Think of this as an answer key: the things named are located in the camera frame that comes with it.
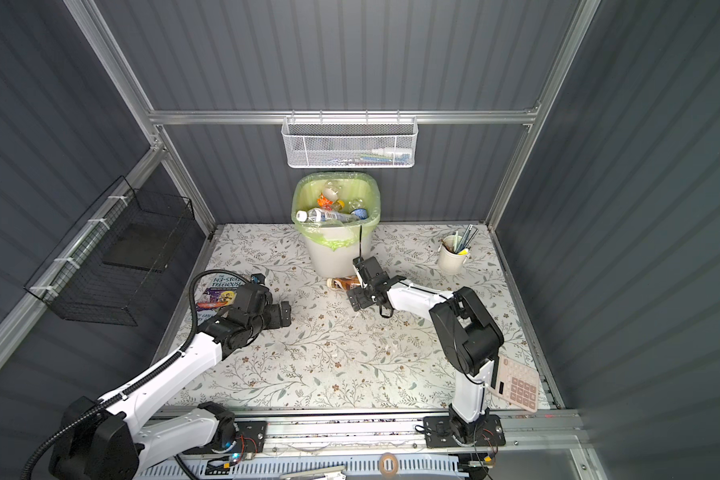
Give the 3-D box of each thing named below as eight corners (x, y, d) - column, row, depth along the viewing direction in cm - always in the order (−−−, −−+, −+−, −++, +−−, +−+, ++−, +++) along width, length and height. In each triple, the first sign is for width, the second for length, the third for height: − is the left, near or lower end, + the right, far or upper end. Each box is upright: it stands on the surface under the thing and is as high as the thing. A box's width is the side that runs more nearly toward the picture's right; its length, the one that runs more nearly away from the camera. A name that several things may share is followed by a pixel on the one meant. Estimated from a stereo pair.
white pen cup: (438, 275, 108) (445, 255, 99) (434, 256, 114) (440, 235, 105) (460, 275, 108) (469, 255, 99) (455, 256, 114) (463, 235, 105)
